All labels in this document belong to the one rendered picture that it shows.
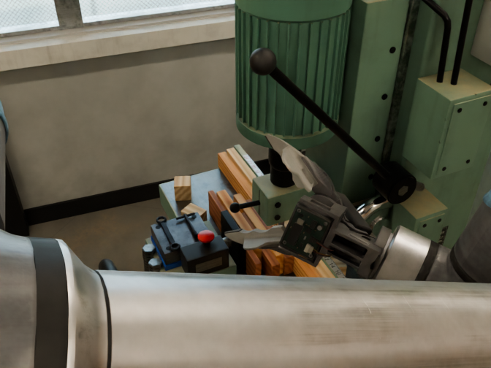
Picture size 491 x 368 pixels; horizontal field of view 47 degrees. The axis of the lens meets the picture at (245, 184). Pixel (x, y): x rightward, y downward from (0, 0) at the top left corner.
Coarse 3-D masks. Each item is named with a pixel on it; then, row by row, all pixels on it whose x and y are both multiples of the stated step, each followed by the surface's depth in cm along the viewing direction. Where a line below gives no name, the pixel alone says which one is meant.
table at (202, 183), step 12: (192, 180) 134; (204, 180) 134; (216, 180) 134; (168, 192) 131; (192, 192) 131; (204, 192) 131; (228, 192) 131; (168, 204) 128; (180, 204) 127; (204, 204) 127; (168, 216) 132; (216, 228) 121; (288, 276) 110
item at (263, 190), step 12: (252, 180) 107; (264, 180) 106; (252, 192) 109; (264, 192) 104; (276, 192) 104; (288, 192) 104; (300, 192) 105; (312, 192) 106; (264, 204) 104; (276, 204) 103; (288, 204) 105; (264, 216) 106; (276, 216) 105; (288, 216) 107
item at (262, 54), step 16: (256, 64) 71; (272, 64) 71; (288, 80) 75; (304, 96) 77; (320, 112) 80; (336, 128) 83; (352, 144) 87; (368, 160) 90; (384, 176) 95; (400, 176) 94; (384, 192) 96; (400, 192) 96
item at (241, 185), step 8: (224, 152) 136; (224, 160) 134; (224, 168) 134; (232, 168) 131; (232, 176) 130; (240, 176) 129; (232, 184) 132; (240, 184) 127; (248, 184) 127; (240, 192) 128; (248, 192) 124; (296, 264) 108; (304, 264) 107; (296, 272) 110; (304, 272) 106; (312, 272) 105
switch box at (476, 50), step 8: (488, 0) 85; (488, 8) 86; (480, 16) 88; (488, 16) 86; (480, 24) 88; (488, 24) 87; (480, 32) 88; (488, 32) 87; (480, 40) 89; (488, 40) 87; (472, 48) 91; (480, 48) 89; (488, 48) 88; (480, 56) 90; (488, 56) 88
